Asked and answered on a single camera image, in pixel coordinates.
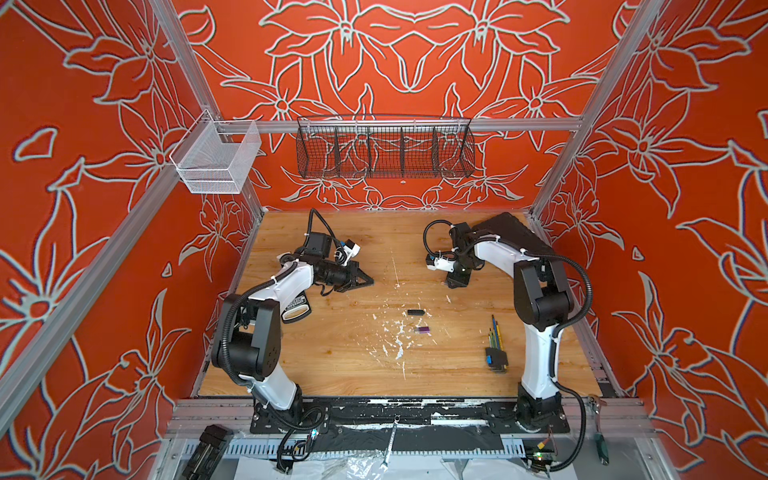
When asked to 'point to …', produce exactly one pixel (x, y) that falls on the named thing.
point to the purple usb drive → (424, 330)
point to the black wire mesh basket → (385, 147)
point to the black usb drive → (415, 312)
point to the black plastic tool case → (511, 230)
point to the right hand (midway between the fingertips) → (455, 274)
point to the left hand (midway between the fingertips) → (371, 279)
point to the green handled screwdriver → (601, 441)
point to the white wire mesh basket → (217, 156)
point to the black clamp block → (206, 457)
